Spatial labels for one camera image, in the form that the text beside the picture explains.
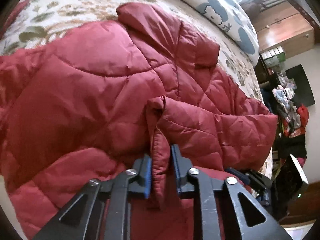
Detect floral bed blanket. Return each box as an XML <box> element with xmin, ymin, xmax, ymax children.
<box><xmin>1</xmin><ymin>0</ymin><xmax>262</xmax><ymax>100</ymax></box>

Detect wooden wardrobe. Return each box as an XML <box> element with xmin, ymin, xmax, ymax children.
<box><xmin>253</xmin><ymin>2</ymin><xmax>315</xmax><ymax>58</ymax></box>

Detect red quilted puffer jacket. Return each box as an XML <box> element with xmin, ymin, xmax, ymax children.
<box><xmin>1</xmin><ymin>3</ymin><xmax>277</xmax><ymax>239</ymax></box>

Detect pile of clothes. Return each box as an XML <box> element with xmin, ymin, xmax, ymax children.
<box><xmin>272</xmin><ymin>73</ymin><xmax>309</xmax><ymax>138</ymax></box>

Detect blue and white duvet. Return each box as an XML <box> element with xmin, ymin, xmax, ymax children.
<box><xmin>182</xmin><ymin>0</ymin><xmax>259</xmax><ymax>66</ymax></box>

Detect green white storage boxes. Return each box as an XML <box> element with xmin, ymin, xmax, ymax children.
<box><xmin>260</xmin><ymin>46</ymin><xmax>286</xmax><ymax>68</ymax></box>

